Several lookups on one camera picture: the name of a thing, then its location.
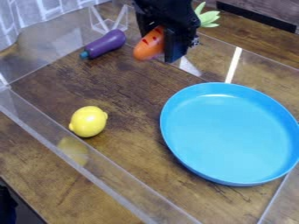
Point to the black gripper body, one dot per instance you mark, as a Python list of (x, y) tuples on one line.
[(174, 14)]

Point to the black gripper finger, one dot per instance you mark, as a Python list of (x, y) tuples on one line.
[(146, 23), (176, 44)]

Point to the orange toy carrot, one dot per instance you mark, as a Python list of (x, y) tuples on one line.
[(151, 44)]

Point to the purple toy eggplant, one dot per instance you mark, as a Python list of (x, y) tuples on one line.
[(103, 45)]

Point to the dark baseboard strip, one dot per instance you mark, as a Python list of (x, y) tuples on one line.
[(278, 13)]

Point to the white patterned curtain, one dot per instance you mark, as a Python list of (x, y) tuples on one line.
[(22, 13)]

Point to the blue plastic plate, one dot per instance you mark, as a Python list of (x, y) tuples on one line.
[(231, 134)]

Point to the yellow toy lemon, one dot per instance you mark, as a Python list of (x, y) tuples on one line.
[(88, 121)]

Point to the clear acrylic enclosure wall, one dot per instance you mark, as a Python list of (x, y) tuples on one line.
[(119, 177)]

